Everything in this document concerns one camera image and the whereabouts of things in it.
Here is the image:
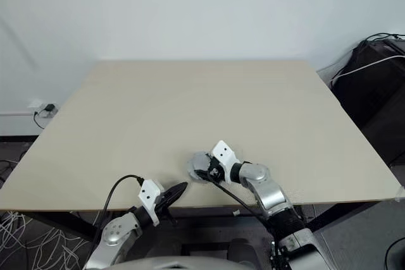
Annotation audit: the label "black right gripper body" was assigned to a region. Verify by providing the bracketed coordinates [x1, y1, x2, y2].
[206, 158, 228, 183]

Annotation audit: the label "white cable on case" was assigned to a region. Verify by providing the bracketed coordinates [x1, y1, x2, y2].
[331, 54, 405, 80]

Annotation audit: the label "silver robot torso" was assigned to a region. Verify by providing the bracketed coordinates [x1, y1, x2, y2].
[107, 253, 249, 270]

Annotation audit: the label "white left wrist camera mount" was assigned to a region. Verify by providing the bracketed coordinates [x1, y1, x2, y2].
[137, 178, 165, 227]

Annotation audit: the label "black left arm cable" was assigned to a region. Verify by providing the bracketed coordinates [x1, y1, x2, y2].
[94, 174, 146, 243]

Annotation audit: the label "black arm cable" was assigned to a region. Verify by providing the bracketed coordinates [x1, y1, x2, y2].
[94, 174, 146, 243]
[214, 181, 275, 231]

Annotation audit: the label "black adapter cable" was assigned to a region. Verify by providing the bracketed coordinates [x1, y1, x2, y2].
[32, 109, 49, 130]

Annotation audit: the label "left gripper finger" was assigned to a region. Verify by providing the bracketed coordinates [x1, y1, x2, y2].
[161, 181, 189, 199]
[157, 187, 187, 210]

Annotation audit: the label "black thin floor cables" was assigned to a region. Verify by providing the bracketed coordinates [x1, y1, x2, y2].
[0, 159, 14, 187]

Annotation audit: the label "round circuit board disc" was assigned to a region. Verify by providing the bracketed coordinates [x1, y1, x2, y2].
[187, 151, 213, 173]

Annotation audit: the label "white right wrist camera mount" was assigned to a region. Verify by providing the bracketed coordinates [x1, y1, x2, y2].
[211, 140, 242, 185]

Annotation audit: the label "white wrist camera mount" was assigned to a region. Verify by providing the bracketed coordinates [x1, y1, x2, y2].
[211, 140, 242, 185]
[137, 178, 165, 227]

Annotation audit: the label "black table frame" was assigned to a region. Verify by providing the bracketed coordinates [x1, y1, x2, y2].
[0, 202, 380, 249]

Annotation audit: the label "white wall power outlet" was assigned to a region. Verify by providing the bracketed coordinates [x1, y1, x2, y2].
[27, 100, 60, 116]

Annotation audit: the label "black looped floor cable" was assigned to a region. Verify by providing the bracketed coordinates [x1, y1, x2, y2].
[385, 236, 405, 270]

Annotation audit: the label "black equipment case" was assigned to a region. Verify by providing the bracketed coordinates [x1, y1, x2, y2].
[330, 37, 405, 166]

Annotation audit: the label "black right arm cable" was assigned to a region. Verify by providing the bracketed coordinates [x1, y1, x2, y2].
[214, 181, 275, 231]

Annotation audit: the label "black cables atop case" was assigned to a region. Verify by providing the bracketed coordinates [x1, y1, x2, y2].
[363, 32, 405, 44]

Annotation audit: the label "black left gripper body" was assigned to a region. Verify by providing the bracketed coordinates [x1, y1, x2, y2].
[153, 191, 173, 219]

